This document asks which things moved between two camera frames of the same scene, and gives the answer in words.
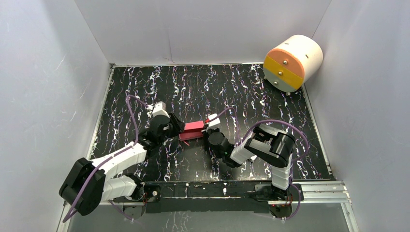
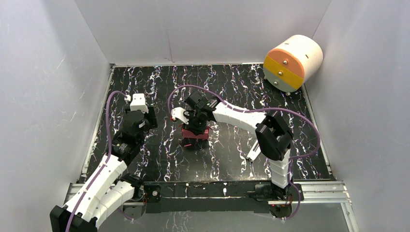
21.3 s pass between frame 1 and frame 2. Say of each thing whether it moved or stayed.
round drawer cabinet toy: stayed
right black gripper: moved
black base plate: stayed
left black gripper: moved
